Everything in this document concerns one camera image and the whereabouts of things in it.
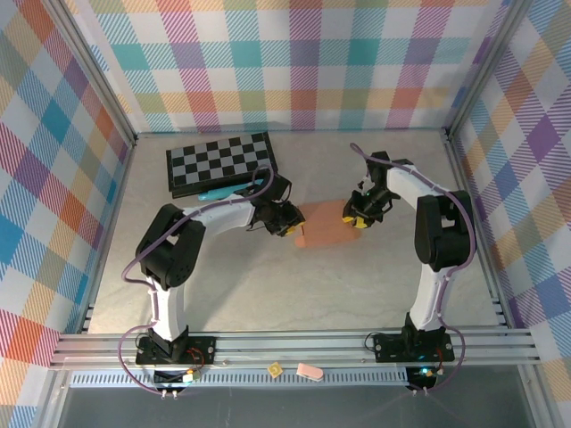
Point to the orange cloth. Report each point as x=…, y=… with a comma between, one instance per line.
x=325, y=223

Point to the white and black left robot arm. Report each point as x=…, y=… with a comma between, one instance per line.
x=223, y=216

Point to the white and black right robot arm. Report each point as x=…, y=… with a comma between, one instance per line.
x=428, y=303

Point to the teal marker pen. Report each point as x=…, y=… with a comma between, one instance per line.
x=218, y=193

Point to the black and grey chessboard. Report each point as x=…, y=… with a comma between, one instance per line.
x=223, y=158

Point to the small yellow tag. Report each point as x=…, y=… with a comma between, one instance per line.
x=275, y=369

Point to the pink eraser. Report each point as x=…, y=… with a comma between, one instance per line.
x=309, y=372

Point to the black controller board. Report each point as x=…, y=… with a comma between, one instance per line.
x=421, y=373
x=171, y=378

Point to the aluminium mounting rail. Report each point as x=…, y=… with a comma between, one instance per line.
x=290, y=345

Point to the aluminium side rail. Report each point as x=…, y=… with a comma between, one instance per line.
x=109, y=236
x=484, y=249

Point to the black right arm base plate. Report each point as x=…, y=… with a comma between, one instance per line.
x=392, y=348

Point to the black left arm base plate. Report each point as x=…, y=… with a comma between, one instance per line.
x=201, y=350

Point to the aluminium frame post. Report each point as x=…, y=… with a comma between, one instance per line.
x=89, y=71
x=486, y=67

